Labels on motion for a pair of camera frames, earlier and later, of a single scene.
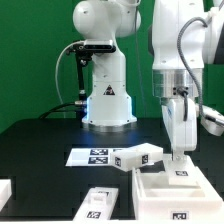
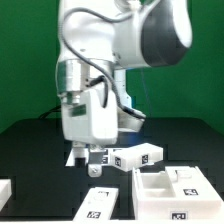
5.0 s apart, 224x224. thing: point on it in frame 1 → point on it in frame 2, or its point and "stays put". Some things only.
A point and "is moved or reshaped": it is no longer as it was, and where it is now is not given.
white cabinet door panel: [181, 172] is moved or reshaped
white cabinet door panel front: [97, 205] stays put
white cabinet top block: [129, 158] stays put
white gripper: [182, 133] → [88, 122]
